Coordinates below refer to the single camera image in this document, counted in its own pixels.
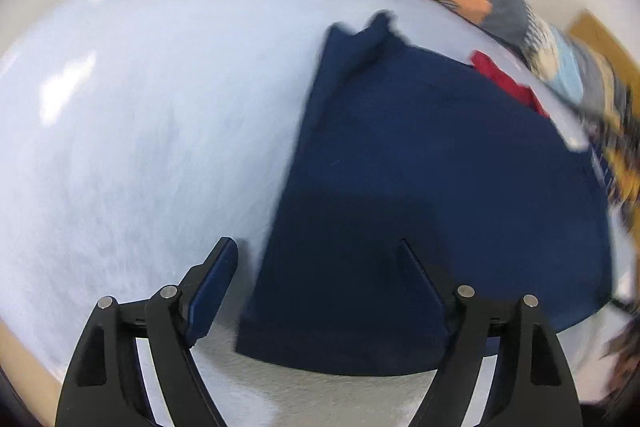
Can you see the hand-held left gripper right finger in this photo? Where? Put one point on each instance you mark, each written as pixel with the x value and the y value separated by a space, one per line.
pixel 425 279

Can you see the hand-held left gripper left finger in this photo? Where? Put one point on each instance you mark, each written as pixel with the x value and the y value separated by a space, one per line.
pixel 210 297

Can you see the navy work jacket red collar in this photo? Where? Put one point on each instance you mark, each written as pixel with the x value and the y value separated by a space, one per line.
pixel 410 167

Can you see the light blue cloud bed sheet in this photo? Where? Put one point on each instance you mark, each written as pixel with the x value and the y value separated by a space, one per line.
pixel 150 132

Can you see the yellow and blue starry cloth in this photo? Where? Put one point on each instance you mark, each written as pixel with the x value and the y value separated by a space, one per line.
pixel 622 167

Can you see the wooden headboard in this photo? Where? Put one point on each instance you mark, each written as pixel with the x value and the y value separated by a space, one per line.
pixel 605 39

